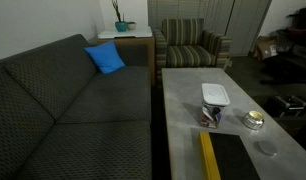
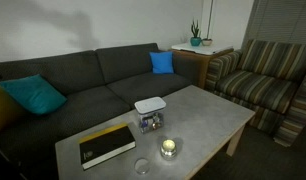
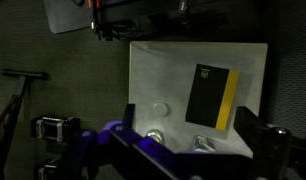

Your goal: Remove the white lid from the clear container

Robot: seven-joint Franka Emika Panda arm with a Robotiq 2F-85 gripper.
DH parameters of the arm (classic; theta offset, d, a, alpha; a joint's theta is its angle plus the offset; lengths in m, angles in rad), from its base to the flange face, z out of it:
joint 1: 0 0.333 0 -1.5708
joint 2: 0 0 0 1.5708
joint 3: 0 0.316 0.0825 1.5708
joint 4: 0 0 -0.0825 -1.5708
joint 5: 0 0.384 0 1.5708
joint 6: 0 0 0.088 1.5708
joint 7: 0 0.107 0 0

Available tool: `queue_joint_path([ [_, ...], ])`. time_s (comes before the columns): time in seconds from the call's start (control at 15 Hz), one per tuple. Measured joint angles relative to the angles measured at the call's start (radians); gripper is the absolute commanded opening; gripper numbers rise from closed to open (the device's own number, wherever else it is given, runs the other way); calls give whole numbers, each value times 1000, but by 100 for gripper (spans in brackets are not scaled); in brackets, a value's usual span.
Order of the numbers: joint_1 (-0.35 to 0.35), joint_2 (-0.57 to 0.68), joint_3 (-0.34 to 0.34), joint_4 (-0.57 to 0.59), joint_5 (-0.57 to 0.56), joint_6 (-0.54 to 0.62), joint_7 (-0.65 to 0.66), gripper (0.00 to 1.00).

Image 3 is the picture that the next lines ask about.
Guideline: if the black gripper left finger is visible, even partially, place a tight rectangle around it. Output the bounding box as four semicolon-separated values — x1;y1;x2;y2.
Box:
109;103;178;180

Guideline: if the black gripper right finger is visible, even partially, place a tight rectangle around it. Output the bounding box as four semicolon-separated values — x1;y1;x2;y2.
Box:
233;106;293;180

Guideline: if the round glass candle lid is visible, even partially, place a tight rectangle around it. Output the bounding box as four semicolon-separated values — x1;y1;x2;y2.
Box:
152;101;171;118

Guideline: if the black book with yellow spine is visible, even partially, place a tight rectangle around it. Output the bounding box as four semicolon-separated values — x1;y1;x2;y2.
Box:
184;63;241;132

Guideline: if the black box with silver band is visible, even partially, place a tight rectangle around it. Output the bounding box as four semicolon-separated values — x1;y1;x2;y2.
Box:
30;114;81;143
33;158;61;180

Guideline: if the grey flat panel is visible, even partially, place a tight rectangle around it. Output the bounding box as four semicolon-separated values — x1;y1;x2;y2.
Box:
42;0;95;34

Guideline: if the black cable bundle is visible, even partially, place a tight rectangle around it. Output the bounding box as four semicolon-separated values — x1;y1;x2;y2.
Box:
99;17;159;42

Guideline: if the black camera tripod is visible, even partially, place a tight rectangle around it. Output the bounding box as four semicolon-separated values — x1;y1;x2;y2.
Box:
0;68;49;180

